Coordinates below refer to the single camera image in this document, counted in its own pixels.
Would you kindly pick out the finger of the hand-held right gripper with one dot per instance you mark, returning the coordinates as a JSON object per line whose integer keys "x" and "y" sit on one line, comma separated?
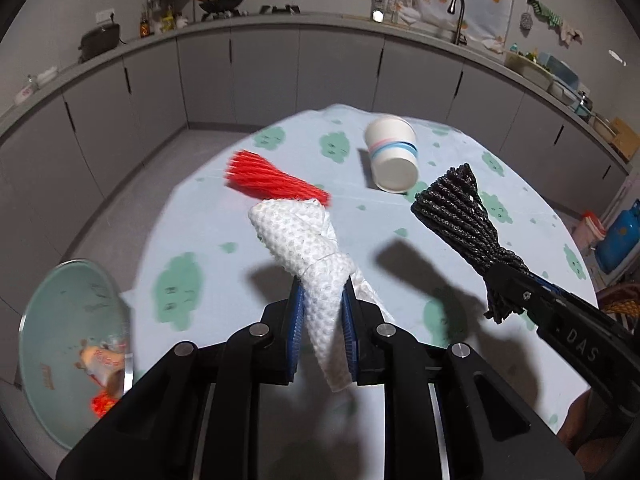
{"x": 520, "y": 292}

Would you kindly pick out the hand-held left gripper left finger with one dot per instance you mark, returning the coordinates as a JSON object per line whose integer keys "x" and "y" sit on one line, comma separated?
{"x": 296, "y": 330}

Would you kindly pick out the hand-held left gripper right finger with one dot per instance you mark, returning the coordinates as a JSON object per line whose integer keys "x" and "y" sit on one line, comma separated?
{"x": 348, "y": 330}

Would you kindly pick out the white foam fruit net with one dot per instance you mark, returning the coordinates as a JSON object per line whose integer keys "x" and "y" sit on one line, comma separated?
{"x": 300, "y": 235}

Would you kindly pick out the black foam fruit net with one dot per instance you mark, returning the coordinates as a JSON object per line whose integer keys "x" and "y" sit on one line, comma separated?
{"x": 457, "y": 210}

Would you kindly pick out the clear red printed plastic bag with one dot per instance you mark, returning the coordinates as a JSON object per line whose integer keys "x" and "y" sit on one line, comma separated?
{"x": 109, "y": 362}

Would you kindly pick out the red mesh net bag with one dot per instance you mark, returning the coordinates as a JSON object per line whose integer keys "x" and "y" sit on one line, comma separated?
{"x": 104, "y": 405}

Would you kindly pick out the mint green trash bin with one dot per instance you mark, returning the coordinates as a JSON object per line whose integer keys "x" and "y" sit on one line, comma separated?
{"x": 55, "y": 310}

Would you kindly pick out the blue gas cylinder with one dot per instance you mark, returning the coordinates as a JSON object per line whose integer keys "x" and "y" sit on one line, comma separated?
{"x": 620, "y": 240}

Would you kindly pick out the red foam fruit net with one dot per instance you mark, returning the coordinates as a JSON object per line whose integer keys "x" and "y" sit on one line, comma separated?
{"x": 265, "y": 177}

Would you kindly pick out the white paper cup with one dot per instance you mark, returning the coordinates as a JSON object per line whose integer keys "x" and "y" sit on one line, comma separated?
{"x": 390, "y": 155}

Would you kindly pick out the blue plastic basket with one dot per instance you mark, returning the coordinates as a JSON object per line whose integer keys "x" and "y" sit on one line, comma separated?
{"x": 562, "y": 72}

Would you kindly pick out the beige wash basin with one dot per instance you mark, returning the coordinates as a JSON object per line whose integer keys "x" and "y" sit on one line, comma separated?
{"x": 525, "y": 66}

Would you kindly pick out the white cloth on counter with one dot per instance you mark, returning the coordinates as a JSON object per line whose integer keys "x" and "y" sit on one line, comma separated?
{"x": 492, "y": 45}

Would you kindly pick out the grey kitchen cabinets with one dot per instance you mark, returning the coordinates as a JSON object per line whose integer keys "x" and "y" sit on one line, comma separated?
{"x": 340, "y": 70}

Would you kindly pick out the white hanging cloth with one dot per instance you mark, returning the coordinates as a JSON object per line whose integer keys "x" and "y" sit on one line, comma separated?
{"x": 571, "y": 34}

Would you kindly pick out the hanging steel scrubber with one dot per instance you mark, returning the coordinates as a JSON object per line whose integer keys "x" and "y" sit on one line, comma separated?
{"x": 526, "y": 20}

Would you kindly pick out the dark kitchen faucet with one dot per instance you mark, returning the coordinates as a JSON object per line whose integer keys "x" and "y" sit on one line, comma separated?
{"x": 457, "y": 17}

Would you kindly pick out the green striped hanging cloth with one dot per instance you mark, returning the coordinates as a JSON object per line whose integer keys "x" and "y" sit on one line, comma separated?
{"x": 544, "y": 10}

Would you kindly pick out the grey kitchen countertop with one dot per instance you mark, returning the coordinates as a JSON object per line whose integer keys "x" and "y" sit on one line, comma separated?
{"x": 330, "y": 17}

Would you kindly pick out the metal utensil holder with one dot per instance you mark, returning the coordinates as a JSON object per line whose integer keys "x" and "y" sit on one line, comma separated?
{"x": 384, "y": 7}

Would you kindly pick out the black gas stove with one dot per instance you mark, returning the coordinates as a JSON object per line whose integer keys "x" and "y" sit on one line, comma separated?
{"x": 280, "y": 10}

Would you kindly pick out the black wok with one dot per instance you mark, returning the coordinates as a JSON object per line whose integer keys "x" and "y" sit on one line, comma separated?
{"x": 222, "y": 2}

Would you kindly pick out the spice rack with bottles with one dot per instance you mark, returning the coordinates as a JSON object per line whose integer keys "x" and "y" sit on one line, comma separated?
{"x": 165, "y": 12}

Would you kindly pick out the black rice cooker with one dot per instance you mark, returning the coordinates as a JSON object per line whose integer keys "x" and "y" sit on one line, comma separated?
{"x": 100, "y": 40}

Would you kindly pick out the plain white bowl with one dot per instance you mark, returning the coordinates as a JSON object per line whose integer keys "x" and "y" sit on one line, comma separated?
{"x": 47, "y": 75}

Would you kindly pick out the floral white bowl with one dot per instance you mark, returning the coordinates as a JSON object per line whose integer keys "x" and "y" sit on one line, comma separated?
{"x": 26, "y": 94}

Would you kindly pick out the white wall hook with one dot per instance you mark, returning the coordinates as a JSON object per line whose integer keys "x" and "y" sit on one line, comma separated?
{"x": 617, "y": 56}

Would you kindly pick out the white wall socket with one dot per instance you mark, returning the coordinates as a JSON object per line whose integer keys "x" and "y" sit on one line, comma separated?
{"x": 104, "y": 16}

